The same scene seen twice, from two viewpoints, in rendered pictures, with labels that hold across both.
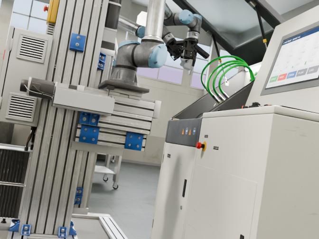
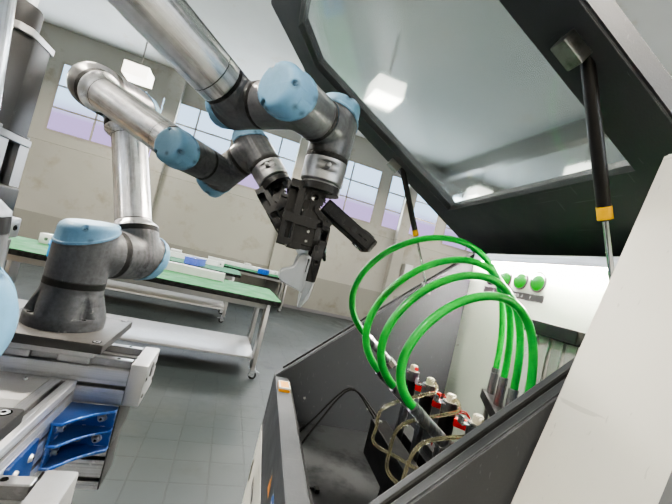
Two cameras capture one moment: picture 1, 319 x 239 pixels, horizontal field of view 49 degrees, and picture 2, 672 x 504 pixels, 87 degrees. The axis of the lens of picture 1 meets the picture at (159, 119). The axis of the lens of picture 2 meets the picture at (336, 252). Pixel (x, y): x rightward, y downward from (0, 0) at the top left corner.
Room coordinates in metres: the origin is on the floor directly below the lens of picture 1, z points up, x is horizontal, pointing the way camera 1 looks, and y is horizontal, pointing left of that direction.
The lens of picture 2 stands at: (1.49, -0.20, 1.30)
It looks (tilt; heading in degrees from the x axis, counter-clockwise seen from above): 2 degrees up; 2
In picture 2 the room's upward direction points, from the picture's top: 14 degrees clockwise
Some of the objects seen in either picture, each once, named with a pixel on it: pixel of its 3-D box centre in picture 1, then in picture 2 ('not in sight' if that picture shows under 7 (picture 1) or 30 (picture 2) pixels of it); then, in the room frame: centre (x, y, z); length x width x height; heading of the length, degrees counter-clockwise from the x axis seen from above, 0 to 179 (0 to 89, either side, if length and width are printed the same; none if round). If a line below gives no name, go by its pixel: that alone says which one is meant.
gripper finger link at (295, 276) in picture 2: (188, 66); (296, 279); (2.09, -0.12, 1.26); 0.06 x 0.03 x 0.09; 103
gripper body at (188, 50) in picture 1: (190, 49); (308, 218); (2.10, -0.12, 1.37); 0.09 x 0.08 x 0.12; 103
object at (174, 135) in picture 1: (183, 132); (280, 468); (2.24, -0.17, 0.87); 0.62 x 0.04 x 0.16; 13
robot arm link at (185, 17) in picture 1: (185, 18); (290, 103); (2.02, -0.06, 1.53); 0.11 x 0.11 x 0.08; 60
